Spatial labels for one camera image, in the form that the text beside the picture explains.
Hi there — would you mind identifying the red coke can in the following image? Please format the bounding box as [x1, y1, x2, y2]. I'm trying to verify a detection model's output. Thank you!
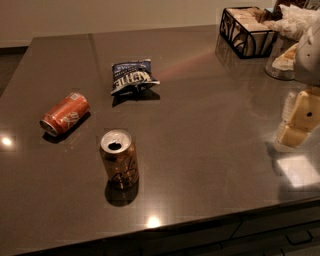
[40, 92, 90, 137]

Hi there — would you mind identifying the black wire napkin basket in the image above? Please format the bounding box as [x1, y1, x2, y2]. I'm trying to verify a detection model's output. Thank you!
[219, 7, 277, 59]

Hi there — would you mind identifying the silver cup with napkins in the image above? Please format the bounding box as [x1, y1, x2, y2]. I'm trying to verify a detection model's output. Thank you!
[265, 4, 320, 80]

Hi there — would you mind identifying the black drawer handle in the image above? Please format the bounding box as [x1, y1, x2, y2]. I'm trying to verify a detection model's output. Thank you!
[286, 230, 314, 246]

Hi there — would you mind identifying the blue kettle chip bag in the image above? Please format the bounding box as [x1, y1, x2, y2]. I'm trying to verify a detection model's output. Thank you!
[111, 59, 159, 96]

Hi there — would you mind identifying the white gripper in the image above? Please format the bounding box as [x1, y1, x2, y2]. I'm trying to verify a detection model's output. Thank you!
[275, 18, 320, 148]

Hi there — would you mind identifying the orange-brown soda can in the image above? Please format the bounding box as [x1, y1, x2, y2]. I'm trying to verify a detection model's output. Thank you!
[100, 129, 139, 190]

